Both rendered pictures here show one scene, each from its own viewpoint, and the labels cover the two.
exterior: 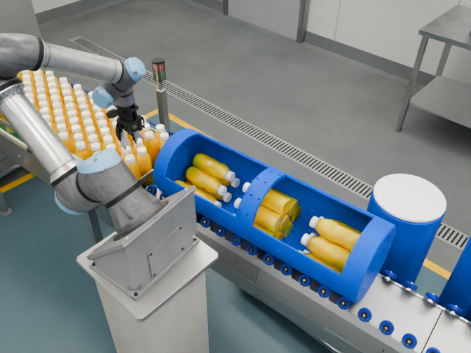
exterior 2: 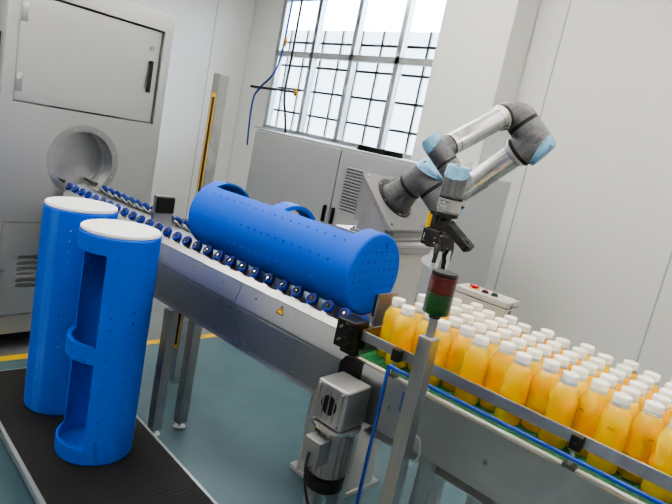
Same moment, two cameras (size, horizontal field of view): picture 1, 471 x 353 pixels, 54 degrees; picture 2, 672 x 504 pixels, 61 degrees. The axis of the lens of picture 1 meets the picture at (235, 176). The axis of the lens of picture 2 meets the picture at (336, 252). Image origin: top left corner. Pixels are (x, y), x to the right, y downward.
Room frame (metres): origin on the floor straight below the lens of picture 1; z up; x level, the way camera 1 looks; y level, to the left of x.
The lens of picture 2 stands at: (3.34, 0.18, 1.51)
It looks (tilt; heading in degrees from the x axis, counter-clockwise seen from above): 11 degrees down; 183
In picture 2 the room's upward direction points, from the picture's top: 12 degrees clockwise
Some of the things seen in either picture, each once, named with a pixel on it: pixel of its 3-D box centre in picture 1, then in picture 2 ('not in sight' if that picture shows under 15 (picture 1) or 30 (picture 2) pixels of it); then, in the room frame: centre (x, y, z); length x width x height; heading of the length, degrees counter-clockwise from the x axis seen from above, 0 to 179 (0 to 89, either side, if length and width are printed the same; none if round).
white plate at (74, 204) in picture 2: not in sight; (82, 205); (1.07, -0.99, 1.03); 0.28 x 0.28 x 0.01
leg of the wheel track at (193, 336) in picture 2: not in sight; (188, 368); (0.82, -0.51, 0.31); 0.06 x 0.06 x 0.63; 53
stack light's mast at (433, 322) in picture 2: (159, 75); (437, 304); (2.03, 0.38, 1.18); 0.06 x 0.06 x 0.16
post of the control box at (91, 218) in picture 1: (104, 264); not in sight; (1.40, 0.63, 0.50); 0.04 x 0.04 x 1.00; 53
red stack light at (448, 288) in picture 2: (158, 65); (442, 284); (2.03, 0.38, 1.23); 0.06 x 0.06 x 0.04
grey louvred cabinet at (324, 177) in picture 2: not in sight; (346, 244); (-1.00, 0.05, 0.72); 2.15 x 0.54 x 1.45; 48
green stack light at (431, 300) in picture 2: (159, 73); (438, 302); (2.03, 0.38, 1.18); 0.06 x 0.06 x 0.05
